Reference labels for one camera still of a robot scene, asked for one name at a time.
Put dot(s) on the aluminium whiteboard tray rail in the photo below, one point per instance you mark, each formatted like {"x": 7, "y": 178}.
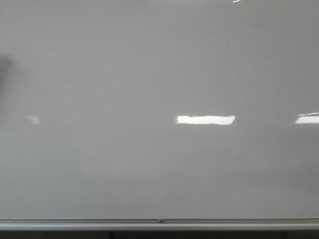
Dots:
{"x": 159, "y": 224}

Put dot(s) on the white whiteboard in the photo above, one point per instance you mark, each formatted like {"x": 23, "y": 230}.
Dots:
{"x": 120, "y": 109}

